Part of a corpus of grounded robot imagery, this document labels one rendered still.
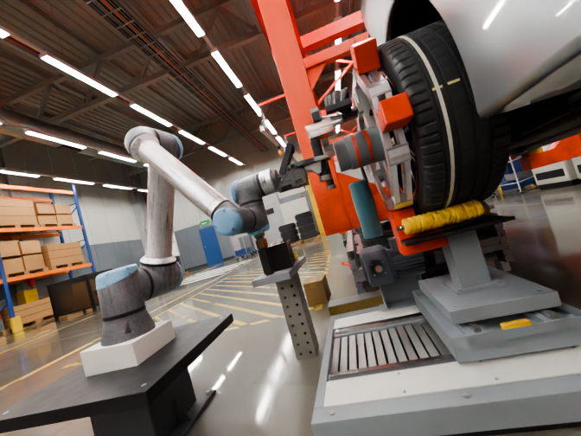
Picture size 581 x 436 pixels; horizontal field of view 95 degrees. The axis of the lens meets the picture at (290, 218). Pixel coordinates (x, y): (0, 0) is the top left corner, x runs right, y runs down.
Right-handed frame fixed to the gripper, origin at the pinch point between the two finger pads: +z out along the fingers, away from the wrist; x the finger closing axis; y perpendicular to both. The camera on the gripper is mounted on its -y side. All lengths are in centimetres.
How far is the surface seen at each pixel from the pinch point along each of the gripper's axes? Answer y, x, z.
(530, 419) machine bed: 80, 23, 29
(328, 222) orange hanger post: 24, -59, -10
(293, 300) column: 55, -30, -34
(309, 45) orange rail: -239, -310, 17
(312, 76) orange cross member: -167, -261, 7
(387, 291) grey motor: 68, -55, 10
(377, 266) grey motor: 50, -39, 8
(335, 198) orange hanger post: 11, -59, -3
